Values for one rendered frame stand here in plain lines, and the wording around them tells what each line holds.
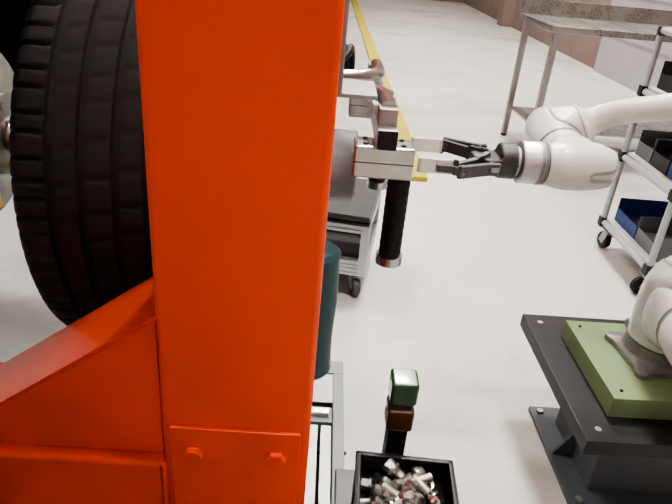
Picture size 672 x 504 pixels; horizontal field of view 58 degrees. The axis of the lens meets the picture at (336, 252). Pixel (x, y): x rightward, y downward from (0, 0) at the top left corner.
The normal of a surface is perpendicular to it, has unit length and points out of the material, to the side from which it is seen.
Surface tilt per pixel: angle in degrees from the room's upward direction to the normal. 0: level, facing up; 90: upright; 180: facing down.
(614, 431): 0
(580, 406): 0
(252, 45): 90
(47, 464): 90
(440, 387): 0
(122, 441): 90
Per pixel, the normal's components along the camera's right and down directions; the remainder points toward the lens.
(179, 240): 0.00, 0.46
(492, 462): 0.08, -0.88
